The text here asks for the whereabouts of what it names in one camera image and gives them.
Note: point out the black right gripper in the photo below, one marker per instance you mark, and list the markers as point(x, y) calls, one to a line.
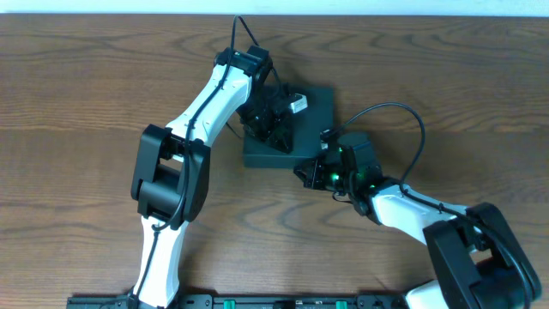
point(316, 166)

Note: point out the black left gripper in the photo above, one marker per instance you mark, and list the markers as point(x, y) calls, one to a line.
point(272, 137)

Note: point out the dark green box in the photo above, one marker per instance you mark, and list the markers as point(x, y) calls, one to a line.
point(307, 126)

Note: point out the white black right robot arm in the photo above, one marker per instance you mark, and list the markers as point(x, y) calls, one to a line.
point(477, 259)

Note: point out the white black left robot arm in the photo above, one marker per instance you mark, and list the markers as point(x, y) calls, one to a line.
point(171, 175)

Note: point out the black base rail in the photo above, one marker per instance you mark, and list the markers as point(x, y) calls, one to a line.
point(207, 301)

